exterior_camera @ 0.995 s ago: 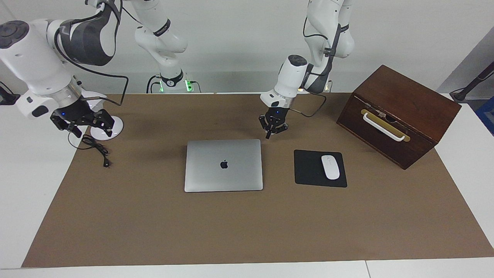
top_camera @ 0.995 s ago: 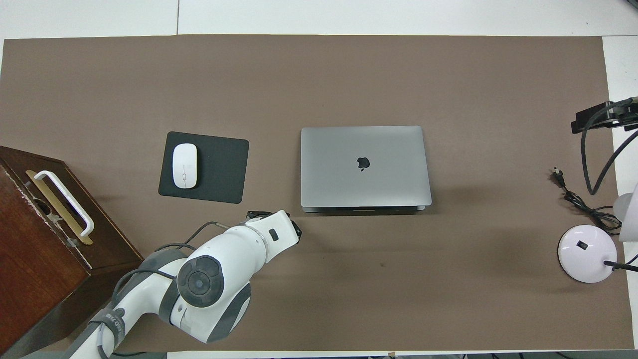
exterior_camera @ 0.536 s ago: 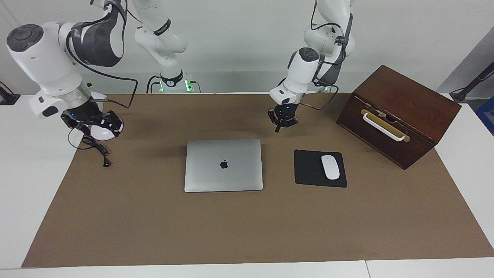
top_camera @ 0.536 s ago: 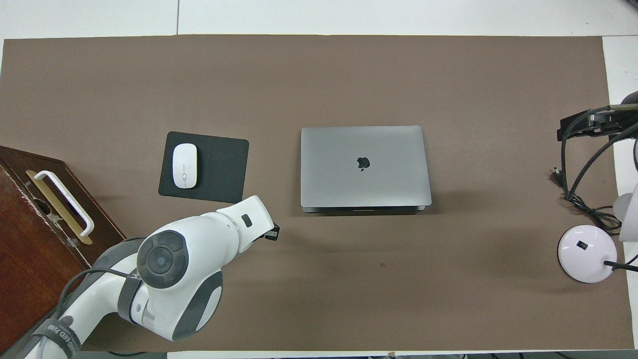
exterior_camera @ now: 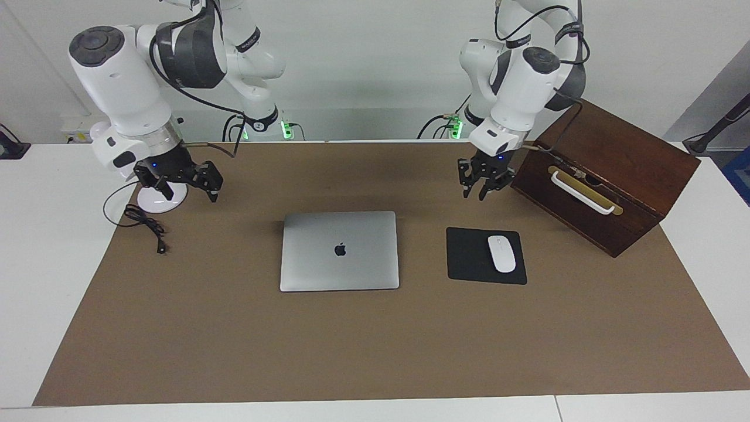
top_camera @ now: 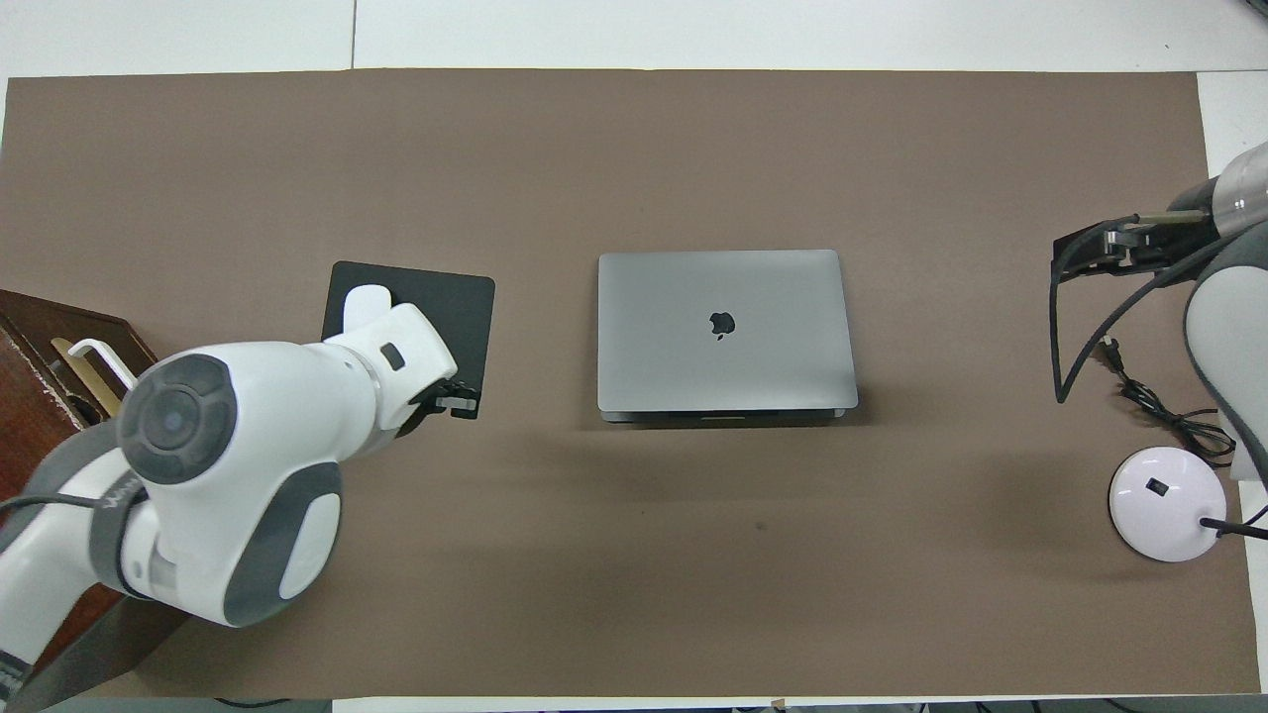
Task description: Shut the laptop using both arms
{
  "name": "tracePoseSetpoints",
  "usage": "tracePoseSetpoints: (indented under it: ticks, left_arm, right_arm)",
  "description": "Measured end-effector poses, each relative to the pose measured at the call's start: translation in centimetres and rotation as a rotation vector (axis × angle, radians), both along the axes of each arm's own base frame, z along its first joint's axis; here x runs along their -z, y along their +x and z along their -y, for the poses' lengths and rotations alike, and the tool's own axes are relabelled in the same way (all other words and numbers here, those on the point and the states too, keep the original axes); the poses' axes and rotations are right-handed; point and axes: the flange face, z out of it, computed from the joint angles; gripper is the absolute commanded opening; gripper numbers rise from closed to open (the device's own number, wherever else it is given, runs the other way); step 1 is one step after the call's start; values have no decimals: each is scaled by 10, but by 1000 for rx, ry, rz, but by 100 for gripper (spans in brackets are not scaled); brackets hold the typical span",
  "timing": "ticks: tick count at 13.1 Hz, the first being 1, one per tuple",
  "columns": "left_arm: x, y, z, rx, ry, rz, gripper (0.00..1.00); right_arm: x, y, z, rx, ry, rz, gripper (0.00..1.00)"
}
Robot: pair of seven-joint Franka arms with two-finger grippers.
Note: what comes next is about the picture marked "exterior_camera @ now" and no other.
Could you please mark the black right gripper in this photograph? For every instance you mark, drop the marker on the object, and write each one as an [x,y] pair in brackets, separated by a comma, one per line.
[176,167]

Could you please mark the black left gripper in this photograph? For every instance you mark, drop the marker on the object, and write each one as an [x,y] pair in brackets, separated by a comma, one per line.
[489,167]

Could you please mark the grey aluminium laptop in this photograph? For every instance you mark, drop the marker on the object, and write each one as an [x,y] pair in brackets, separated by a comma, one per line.
[340,269]

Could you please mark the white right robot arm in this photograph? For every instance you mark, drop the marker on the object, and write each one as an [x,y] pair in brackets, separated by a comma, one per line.
[117,76]

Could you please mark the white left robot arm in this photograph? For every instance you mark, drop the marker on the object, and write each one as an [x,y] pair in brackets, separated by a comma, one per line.
[521,88]

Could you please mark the black mouse pad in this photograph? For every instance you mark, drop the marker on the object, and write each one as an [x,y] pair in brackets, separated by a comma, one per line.
[469,258]

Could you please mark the white computer mouse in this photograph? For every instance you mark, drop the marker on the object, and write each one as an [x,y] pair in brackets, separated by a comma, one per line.
[501,254]

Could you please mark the dark brown wooden box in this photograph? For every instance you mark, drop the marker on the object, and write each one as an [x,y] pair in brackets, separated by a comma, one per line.
[644,170]

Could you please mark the black clamp stand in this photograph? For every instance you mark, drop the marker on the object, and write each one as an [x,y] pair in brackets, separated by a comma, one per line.
[12,149]

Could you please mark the brown paper table mat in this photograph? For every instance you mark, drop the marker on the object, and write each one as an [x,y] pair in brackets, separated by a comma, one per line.
[375,351]

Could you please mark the black tripod leg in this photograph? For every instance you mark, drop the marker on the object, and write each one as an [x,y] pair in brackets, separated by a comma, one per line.
[720,126]

